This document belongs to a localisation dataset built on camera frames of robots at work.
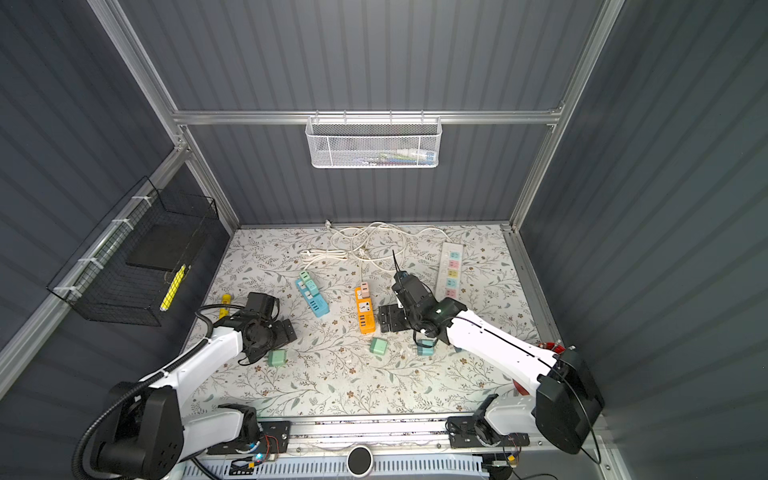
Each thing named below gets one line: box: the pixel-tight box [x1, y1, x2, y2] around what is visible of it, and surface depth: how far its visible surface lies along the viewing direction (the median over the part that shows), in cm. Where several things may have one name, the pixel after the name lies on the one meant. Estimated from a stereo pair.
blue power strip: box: [295, 278, 330, 318], surface depth 98 cm
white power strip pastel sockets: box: [436, 242, 464, 302], surface depth 107 cm
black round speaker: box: [346, 445, 374, 478], surface depth 67 cm
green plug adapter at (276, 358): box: [268, 350, 286, 367], surface depth 86 cm
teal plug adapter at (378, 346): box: [369, 337, 388, 356], surface depth 88 cm
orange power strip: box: [354, 286, 377, 334], surface depth 94 cm
